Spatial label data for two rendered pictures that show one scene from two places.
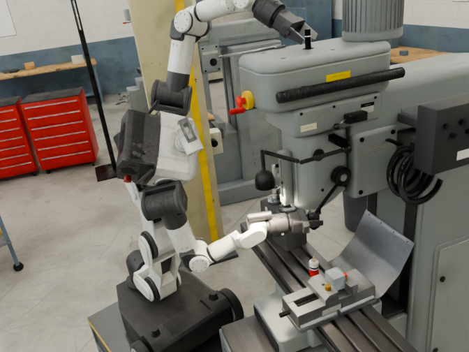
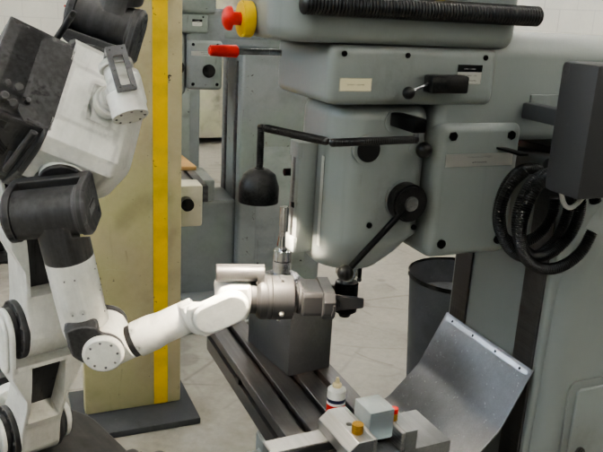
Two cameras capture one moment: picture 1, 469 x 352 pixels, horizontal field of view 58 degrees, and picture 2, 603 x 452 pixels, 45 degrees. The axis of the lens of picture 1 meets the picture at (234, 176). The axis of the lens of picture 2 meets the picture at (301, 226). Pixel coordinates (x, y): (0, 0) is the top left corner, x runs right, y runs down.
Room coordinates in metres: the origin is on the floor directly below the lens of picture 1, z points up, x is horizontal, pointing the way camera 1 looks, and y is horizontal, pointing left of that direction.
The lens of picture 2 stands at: (0.07, -0.05, 1.78)
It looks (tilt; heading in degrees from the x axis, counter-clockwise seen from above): 16 degrees down; 354
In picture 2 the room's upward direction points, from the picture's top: 3 degrees clockwise
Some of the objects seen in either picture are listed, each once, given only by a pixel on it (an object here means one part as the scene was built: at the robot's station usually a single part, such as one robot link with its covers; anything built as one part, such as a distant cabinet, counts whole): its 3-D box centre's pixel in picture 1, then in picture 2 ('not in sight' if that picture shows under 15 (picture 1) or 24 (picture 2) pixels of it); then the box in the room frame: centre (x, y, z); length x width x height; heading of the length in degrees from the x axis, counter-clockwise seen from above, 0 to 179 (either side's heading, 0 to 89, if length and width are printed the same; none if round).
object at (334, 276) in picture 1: (334, 279); (373, 417); (1.28, -0.34, 1.04); 0.06 x 0.05 x 0.06; 20
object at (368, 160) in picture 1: (356, 152); (441, 177); (1.48, -0.48, 1.47); 0.24 x 0.19 x 0.26; 18
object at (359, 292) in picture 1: (328, 293); (357, 447); (1.27, -0.31, 0.98); 0.35 x 0.15 x 0.11; 110
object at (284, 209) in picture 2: (274, 176); (284, 228); (1.82, -0.19, 1.25); 0.03 x 0.03 x 0.11
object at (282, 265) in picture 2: (276, 193); (282, 264); (1.82, -0.19, 1.16); 0.05 x 0.05 x 0.06
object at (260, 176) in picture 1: (264, 178); (258, 184); (1.34, -0.10, 1.48); 0.07 x 0.07 x 0.06
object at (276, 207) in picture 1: (283, 220); (289, 317); (1.78, -0.21, 1.03); 0.22 x 0.12 x 0.20; 25
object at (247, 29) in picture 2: (247, 100); (245, 19); (1.36, -0.07, 1.76); 0.06 x 0.02 x 0.06; 18
